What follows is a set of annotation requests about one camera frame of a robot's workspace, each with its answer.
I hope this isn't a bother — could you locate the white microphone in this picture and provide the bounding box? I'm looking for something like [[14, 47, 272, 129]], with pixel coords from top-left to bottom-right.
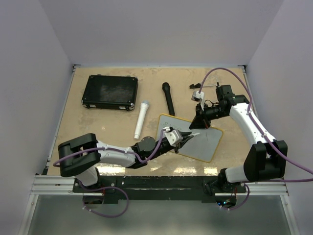
[[134, 100, 149, 140]]

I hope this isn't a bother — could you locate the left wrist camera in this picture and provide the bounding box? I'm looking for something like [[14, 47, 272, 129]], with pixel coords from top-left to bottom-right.
[[164, 129, 183, 146]]

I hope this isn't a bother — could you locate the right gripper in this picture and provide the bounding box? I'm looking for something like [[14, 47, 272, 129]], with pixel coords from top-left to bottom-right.
[[189, 102, 227, 129]]

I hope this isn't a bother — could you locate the aluminium table frame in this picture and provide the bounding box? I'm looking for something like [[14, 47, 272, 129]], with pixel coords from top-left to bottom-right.
[[20, 66, 299, 235]]

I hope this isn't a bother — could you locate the black microphone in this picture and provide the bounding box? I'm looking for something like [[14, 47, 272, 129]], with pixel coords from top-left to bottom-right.
[[162, 82, 175, 116]]

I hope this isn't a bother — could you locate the yellow framed whiteboard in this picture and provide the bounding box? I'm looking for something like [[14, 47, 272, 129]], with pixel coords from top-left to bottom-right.
[[156, 114, 224, 163]]

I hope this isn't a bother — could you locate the black case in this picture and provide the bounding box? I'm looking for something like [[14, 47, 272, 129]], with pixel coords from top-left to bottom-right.
[[81, 75, 138, 111]]

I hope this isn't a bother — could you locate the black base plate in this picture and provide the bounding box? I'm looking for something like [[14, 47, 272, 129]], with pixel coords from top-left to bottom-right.
[[73, 176, 246, 204]]

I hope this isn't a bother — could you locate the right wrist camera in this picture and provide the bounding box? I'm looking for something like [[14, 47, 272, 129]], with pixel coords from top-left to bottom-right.
[[191, 91, 204, 110]]

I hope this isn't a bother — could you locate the wire whiteboard stand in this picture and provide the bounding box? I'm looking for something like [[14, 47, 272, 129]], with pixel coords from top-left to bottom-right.
[[189, 76, 219, 89]]

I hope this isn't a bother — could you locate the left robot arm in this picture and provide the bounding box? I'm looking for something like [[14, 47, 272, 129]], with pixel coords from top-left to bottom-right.
[[53, 127, 195, 192]]

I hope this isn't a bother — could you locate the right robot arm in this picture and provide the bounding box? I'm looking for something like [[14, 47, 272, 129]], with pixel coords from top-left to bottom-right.
[[189, 85, 288, 192]]

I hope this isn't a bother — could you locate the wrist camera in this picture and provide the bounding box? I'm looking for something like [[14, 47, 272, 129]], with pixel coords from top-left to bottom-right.
[[191, 91, 204, 110], [164, 129, 183, 146]]

